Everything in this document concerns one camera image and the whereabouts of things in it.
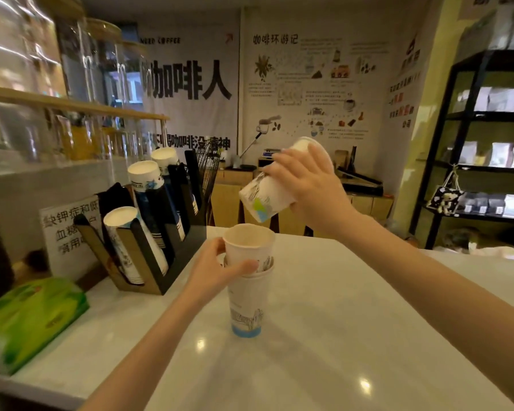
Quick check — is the person's right hand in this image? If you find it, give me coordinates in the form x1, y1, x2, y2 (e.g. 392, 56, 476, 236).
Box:
262, 143, 361, 237

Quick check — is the person's left hand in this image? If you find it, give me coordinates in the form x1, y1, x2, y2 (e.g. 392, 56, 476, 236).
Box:
183, 237, 260, 305

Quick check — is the plain white paper cup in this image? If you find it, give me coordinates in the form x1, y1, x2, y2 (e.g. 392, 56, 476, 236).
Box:
222, 223, 276, 275

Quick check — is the white paper cup green print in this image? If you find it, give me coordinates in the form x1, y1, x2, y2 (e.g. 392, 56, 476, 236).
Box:
238, 136, 336, 223

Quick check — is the person's right forearm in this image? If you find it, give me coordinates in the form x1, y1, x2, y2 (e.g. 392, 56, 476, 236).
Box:
337, 210, 514, 410

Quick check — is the person's left forearm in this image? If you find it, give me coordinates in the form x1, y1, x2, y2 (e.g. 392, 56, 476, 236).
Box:
79, 287, 208, 411

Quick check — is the small grey scale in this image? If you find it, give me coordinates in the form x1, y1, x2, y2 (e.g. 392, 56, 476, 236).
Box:
257, 147, 284, 169

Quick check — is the white paper cup blue base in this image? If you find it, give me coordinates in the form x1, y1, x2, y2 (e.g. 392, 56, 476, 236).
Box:
225, 257, 275, 339

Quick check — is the wooden cabinet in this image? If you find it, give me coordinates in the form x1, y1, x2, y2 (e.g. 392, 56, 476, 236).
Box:
209, 166, 395, 237

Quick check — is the black wooden cup holder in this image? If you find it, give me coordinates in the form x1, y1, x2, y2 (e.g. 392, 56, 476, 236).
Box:
73, 149, 209, 296

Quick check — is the black countertop machine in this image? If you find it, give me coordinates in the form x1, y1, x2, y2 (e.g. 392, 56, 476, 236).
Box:
335, 146, 384, 197

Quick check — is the stack of blue paper cups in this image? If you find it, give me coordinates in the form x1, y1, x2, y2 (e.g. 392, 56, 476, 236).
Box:
127, 160, 186, 249
150, 147, 198, 215

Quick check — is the white banner with black lettering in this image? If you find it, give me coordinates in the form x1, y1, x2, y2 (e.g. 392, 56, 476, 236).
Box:
136, 22, 241, 155

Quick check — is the stack of white paper cups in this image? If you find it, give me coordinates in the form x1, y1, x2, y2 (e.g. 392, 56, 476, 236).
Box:
103, 206, 170, 286

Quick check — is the black and white tote bag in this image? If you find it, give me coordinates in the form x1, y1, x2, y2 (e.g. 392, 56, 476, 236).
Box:
426, 166, 466, 217

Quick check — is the black metal shelving unit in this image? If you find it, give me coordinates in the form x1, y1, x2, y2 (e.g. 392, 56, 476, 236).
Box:
409, 49, 514, 251

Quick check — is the white notice sign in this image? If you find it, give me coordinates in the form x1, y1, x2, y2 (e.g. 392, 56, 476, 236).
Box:
39, 195, 109, 281

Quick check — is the row of white coffee bags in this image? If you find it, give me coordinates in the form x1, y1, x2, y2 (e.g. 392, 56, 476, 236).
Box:
454, 86, 514, 171

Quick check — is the row of drinking glasses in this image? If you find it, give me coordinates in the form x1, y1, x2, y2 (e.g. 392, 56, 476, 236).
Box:
0, 102, 172, 174

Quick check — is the green tissue packet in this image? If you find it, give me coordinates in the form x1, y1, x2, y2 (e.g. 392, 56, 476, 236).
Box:
0, 277, 90, 376

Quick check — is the row of glass jars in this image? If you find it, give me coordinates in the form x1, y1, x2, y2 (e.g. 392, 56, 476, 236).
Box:
0, 0, 151, 108

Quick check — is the black wire rack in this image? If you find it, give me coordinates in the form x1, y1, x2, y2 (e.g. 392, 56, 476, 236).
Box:
194, 143, 222, 202

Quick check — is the white illustrated wall poster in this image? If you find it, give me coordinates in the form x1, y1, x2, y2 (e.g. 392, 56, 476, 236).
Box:
242, 7, 401, 167

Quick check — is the narrow white wall poster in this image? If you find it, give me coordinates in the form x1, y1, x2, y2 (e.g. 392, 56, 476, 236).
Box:
385, 32, 425, 131

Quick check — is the wooden wall shelf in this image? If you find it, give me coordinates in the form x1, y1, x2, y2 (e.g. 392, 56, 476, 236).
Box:
0, 84, 170, 123

